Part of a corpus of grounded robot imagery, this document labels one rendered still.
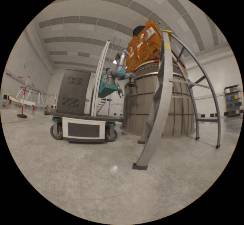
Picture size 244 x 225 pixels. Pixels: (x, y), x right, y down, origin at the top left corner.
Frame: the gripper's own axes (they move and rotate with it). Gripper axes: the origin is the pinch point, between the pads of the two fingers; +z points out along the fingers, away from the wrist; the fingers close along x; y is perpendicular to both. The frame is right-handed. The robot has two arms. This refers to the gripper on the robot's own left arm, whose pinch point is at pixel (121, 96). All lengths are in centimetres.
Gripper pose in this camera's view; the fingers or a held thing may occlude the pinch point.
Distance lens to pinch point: 151.5
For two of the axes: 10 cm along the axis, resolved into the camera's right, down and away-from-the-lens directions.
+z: 3.5, 9.3, -1.0
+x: -3.8, 2.4, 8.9
